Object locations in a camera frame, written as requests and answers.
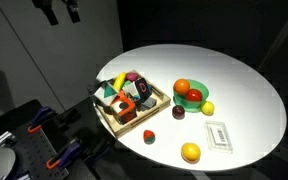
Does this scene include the red toy strawberry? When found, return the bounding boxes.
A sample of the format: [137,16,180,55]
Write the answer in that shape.
[142,129,156,145]

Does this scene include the green plastic bowl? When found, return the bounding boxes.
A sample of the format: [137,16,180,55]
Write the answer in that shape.
[172,79,210,113]

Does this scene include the yellow toy banana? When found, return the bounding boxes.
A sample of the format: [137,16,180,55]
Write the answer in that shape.
[113,71,127,92]

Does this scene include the pink toy block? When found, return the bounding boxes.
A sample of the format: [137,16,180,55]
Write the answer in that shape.
[126,72,140,82]

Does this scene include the purple spring clamp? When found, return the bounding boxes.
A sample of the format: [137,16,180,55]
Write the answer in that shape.
[27,105,53,134]
[45,139,82,170]

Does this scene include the black patterned fabric cube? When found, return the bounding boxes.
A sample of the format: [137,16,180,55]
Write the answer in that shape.
[123,78,153,101]

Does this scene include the orange trimmed fabric cube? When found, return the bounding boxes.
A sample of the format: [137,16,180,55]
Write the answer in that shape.
[109,90,138,125]

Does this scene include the grey toy block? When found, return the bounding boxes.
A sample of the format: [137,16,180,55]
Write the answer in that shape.
[139,96,158,111]

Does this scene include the wooden tray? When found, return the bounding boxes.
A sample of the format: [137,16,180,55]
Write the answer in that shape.
[93,69,172,138]

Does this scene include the orange toy fruit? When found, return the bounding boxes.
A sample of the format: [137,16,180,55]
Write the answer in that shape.
[173,78,191,97]

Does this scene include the silver aluminium profile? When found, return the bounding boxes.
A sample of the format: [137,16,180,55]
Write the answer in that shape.
[0,130,17,148]

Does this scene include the dark purple toy plum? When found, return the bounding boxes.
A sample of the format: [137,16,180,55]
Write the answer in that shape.
[171,104,186,120]

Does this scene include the red toy apple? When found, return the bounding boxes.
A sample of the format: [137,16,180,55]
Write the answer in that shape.
[185,88,203,103]

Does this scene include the small yellow toy lemon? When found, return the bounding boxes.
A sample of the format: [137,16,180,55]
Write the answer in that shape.
[200,100,216,117]

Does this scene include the large yellow toy fruit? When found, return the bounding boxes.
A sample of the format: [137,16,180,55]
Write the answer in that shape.
[180,142,202,164]

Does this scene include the clear plastic barcode box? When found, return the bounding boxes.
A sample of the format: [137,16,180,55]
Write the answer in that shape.
[204,120,234,154]

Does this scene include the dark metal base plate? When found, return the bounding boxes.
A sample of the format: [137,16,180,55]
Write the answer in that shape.
[0,96,118,180]

